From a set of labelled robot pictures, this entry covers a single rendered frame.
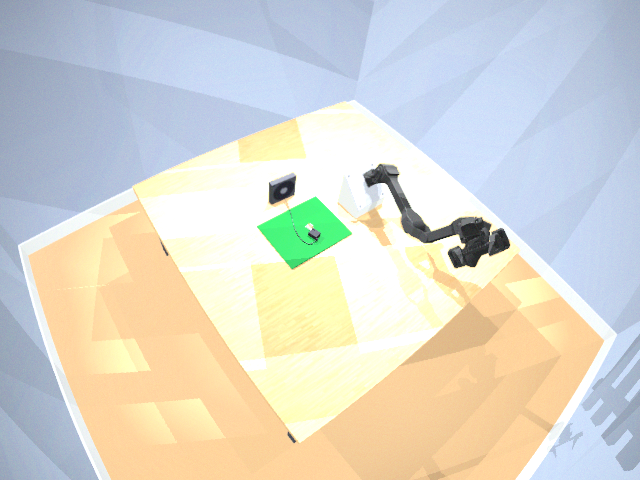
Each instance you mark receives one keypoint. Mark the green circuit board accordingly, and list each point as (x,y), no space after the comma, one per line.
(280,232)

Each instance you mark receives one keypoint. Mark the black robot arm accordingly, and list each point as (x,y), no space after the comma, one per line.
(414,225)

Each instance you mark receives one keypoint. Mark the black fan cable with plug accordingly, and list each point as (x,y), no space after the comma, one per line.
(314,234)

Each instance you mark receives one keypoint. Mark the black square cooling fan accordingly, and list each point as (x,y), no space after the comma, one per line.
(282,188)

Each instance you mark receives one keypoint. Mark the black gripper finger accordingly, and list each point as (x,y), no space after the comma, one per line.
(458,255)
(495,245)

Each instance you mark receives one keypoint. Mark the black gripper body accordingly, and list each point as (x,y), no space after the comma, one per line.
(478,245)

